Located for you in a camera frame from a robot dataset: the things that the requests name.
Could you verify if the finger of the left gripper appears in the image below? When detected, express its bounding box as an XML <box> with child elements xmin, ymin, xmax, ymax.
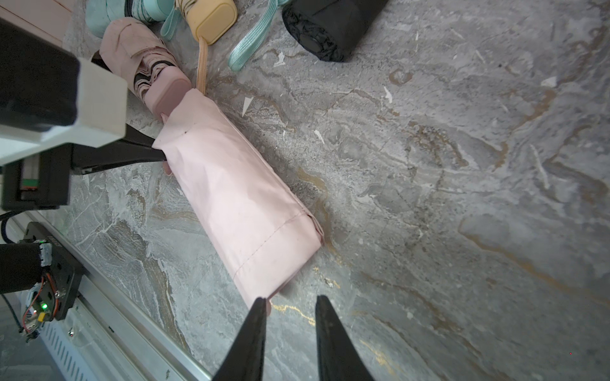
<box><xmin>71</xmin><ymin>142</ymin><xmax>166</xmax><ymax>175</ymax></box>
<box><xmin>125</xmin><ymin>125</ymin><xmax>154</xmax><ymax>148</ymax></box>

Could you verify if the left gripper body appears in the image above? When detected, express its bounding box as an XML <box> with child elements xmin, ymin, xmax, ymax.
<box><xmin>1</xmin><ymin>144</ymin><xmax>72</xmax><ymax>212</ymax></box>

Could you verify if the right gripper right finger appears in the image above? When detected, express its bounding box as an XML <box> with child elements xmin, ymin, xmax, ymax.
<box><xmin>315</xmin><ymin>295</ymin><xmax>374</xmax><ymax>381</ymax></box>

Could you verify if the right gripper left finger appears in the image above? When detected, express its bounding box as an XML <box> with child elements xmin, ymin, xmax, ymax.
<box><xmin>212</xmin><ymin>298</ymin><xmax>268</xmax><ymax>381</ymax></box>

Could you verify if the pink umbrella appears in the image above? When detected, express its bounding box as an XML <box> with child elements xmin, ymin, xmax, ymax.
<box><xmin>98</xmin><ymin>17</ymin><xmax>192</xmax><ymax>121</ymax></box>
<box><xmin>153</xmin><ymin>89</ymin><xmax>324</xmax><ymax>306</ymax></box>

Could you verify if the mint green umbrella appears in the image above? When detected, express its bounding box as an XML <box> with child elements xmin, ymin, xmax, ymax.
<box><xmin>227</xmin><ymin>0</ymin><xmax>290</xmax><ymax>72</ymax></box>
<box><xmin>85</xmin><ymin>0</ymin><xmax>175</xmax><ymax>38</ymax></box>

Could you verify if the beige umbrella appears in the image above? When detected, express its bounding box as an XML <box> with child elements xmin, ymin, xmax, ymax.
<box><xmin>175</xmin><ymin>0</ymin><xmax>238</xmax><ymax>94</ymax></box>

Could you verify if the black umbrella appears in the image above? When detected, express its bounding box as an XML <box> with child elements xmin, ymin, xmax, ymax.
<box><xmin>282</xmin><ymin>0</ymin><xmax>388</xmax><ymax>63</ymax></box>

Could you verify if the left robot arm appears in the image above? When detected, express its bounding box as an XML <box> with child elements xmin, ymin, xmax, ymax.
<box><xmin>1</xmin><ymin>125</ymin><xmax>166</xmax><ymax>294</ymax></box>

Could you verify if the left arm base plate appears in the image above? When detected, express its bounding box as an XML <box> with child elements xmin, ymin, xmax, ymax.
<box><xmin>22</xmin><ymin>222</ymin><xmax>84</xmax><ymax>337</ymax></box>

